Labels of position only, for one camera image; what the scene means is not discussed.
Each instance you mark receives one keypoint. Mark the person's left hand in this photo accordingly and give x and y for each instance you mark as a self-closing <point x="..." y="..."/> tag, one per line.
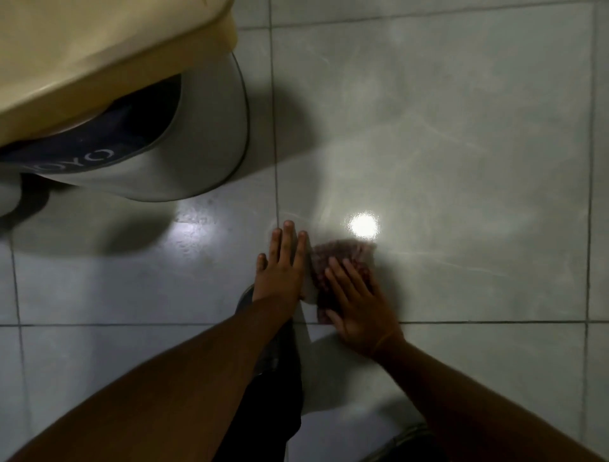
<point x="280" y="278"/>

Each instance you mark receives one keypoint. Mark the person's right hand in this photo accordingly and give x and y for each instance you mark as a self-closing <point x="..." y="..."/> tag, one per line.
<point x="364" y="316"/>

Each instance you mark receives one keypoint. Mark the person's left little finger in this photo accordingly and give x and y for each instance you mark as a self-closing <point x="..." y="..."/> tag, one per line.
<point x="261" y="265"/>

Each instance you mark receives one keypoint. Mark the person's left middle finger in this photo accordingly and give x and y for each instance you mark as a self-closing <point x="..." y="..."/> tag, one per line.
<point x="288" y="240"/>

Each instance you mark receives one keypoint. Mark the person's right thumb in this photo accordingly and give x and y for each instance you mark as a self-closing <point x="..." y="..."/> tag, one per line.
<point x="333" y="319"/>

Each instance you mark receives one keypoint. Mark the red checked cleaning cloth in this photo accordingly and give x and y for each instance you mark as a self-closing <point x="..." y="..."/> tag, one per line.
<point x="333" y="254"/>

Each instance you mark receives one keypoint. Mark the person's right forearm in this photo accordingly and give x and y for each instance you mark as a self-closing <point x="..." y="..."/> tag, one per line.
<point x="471" y="409"/>

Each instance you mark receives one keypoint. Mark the person's left forearm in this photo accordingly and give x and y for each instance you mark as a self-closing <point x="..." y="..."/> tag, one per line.
<point x="166" y="390"/>

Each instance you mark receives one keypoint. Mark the person's dark trouser leg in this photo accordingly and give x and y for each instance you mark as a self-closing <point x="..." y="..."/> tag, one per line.
<point x="273" y="400"/>

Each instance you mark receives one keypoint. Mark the grey round container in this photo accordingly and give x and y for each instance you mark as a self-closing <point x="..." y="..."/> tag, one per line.
<point x="204" y="143"/>

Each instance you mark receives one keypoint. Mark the yellow fabric sheet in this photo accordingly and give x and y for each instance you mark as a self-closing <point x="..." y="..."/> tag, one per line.
<point x="95" y="52"/>

